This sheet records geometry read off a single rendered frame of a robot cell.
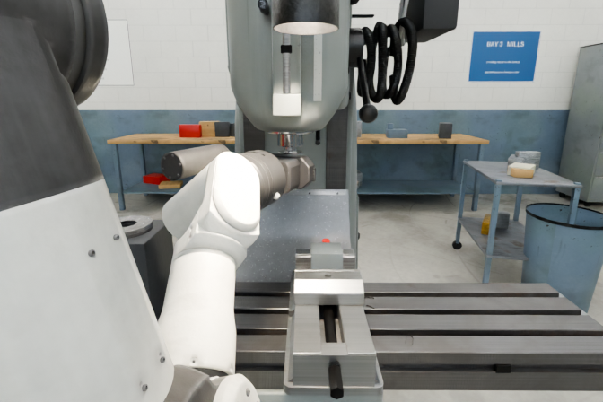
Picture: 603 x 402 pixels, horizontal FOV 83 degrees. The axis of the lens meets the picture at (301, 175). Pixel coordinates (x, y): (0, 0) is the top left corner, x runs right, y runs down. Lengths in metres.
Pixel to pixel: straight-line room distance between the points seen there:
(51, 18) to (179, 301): 0.23
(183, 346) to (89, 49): 0.22
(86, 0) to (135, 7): 5.21
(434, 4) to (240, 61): 0.50
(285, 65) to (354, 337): 0.42
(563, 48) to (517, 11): 0.82
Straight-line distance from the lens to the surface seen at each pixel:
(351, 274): 0.66
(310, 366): 0.57
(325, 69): 0.54
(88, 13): 0.22
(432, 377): 0.73
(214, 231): 0.35
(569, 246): 2.67
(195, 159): 0.44
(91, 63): 0.22
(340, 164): 1.01
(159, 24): 5.27
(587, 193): 5.61
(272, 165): 0.49
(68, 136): 0.19
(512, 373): 0.78
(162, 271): 0.73
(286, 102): 0.49
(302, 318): 0.61
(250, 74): 0.54
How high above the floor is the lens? 1.36
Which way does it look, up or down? 13 degrees down
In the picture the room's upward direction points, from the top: straight up
